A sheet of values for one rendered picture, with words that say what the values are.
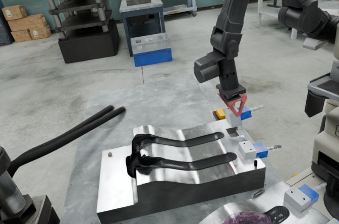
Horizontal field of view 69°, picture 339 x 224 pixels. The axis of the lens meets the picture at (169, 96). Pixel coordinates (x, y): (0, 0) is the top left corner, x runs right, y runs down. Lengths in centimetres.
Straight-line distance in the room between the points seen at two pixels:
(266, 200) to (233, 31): 47
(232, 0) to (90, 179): 74
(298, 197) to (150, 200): 39
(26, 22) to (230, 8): 671
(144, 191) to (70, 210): 27
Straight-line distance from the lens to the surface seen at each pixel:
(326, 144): 108
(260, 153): 82
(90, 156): 106
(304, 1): 87
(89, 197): 91
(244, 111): 85
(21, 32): 731
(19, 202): 94
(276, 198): 77
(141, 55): 386
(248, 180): 81
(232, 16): 71
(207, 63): 73
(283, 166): 208
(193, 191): 77
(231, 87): 79
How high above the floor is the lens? 145
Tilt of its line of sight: 30 degrees down
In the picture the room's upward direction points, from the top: 8 degrees counter-clockwise
